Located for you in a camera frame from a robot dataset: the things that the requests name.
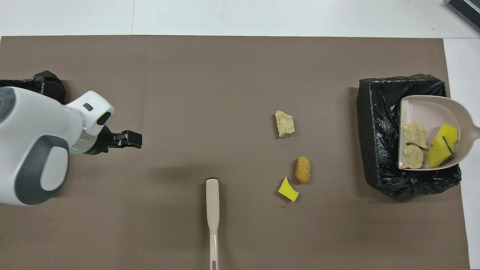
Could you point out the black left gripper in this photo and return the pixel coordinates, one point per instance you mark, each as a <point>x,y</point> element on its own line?
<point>101,144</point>

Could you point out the wooden brush with black bristles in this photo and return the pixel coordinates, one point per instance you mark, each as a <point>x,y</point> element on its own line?
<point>212,202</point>

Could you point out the small yellow sponge wedge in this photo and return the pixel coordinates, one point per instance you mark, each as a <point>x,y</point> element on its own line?
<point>288,190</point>

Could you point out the brown bread roll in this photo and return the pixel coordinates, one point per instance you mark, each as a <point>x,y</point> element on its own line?
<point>302,169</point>

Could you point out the small cut bread roll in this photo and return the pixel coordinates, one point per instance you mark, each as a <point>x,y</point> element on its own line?
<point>412,157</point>

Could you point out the pale crumbly bread chunk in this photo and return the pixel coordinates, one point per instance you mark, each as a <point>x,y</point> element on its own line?
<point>415,135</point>

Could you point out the beige plastic dustpan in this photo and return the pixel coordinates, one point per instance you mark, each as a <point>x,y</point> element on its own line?
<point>423,112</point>

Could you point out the large yellow sponge piece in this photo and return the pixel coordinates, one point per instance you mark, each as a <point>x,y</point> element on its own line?
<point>438,157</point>

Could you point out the notched yellow sponge piece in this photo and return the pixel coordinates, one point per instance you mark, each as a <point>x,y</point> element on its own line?
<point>448,133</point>

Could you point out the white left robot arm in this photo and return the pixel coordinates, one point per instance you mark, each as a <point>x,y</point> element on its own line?
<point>30,123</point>

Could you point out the bin lined with black bag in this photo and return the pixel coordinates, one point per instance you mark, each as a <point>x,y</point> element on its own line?
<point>48,84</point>
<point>378,131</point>

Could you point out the brown table mat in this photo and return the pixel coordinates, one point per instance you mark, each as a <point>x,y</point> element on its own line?
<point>187,93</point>

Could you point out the pale cream bread chunk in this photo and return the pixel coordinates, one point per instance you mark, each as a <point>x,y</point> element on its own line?
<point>285,123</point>

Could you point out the dark ribbed panel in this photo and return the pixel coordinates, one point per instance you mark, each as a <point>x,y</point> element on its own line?
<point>467,11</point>

